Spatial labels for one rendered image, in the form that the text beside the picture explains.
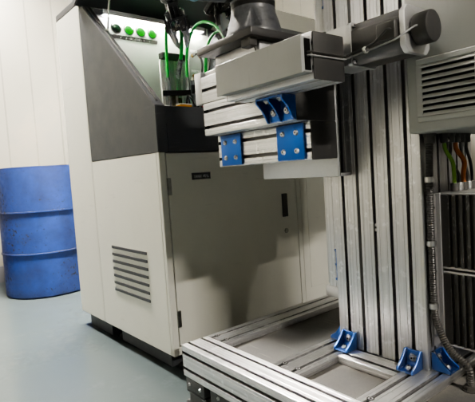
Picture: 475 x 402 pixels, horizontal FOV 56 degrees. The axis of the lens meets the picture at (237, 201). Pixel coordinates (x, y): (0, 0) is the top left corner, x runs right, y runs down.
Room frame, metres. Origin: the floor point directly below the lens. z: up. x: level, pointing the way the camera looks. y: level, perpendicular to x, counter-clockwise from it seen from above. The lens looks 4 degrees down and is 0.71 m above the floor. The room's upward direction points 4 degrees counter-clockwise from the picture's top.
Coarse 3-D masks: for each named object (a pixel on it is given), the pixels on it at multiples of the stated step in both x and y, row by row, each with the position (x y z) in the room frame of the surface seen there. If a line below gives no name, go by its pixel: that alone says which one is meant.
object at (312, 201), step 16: (288, 16) 2.50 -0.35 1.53; (304, 32) 2.55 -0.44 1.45; (304, 192) 2.01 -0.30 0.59; (320, 192) 2.07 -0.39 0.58; (304, 208) 2.00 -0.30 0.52; (320, 208) 2.07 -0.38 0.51; (304, 224) 2.00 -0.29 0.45; (320, 224) 2.07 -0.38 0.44; (304, 240) 2.00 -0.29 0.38; (320, 240) 2.06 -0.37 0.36; (304, 256) 1.99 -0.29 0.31; (320, 256) 2.06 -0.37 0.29; (320, 272) 2.05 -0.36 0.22; (320, 288) 2.05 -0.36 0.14
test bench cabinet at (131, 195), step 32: (128, 160) 1.72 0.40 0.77; (160, 160) 1.55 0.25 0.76; (96, 192) 1.97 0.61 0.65; (128, 192) 1.73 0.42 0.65; (160, 192) 1.55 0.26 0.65; (128, 224) 1.75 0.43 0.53; (160, 224) 1.56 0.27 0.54; (128, 256) 1.76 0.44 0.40; (160, 256) 1.57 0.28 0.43; (128, 288) 1.79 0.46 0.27; (160, 288) 1.59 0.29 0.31; (128, 320) 1.81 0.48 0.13; (160, 320) 1.60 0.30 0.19; (160, 352) 1.67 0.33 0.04
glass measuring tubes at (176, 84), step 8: (160, 56) 2.16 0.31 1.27; (168, 56) 2.17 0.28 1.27; (176, 56) 2.20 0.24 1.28; (184, 56) 2.23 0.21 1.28; (160, 64) 2.18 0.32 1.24; (168, 64) 2.20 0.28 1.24; (176, 64) 2.21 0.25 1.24; (184, 64) 2.24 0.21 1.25; (160, 72) 2.18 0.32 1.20; (184, 72) 2.24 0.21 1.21; (160, 80) 2.18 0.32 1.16; (176, 80) 2.22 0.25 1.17; (184, 80) 2.24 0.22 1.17; (176, 88) 2.23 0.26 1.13; (184, 88) 2.24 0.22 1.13; (176, 96) 2.23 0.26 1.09; (184, 96) 2.24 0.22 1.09
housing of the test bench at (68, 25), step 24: (72, 24) 2.05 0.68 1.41; (72, 48) 2.07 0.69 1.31; (72, 72) 2.09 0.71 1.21; (72, 96) 2.11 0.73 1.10; (72, 120) 2.13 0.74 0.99; (72, 144) 2.15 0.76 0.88; (72, 168) 2.17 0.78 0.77; (72, 192) 2.19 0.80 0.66; (96, 216) 1.99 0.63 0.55; (96, 240) 2.00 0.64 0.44; (96, 264) 2.02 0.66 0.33; (96, 288) 2.04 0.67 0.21; (96, 312) 2.06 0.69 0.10
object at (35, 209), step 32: (0, 192) 2.79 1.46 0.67; (32, 192) 2.74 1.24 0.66; (64, 192) 2.84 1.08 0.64; (0, 224) 2.83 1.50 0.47; (32, 224) 2.74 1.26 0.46; (64, 224) 2.82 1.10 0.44; (32, 256) 2.73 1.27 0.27; (64, 256) 2.81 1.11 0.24; (32, 288) 2.73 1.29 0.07; (64, 288) 2.80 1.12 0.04
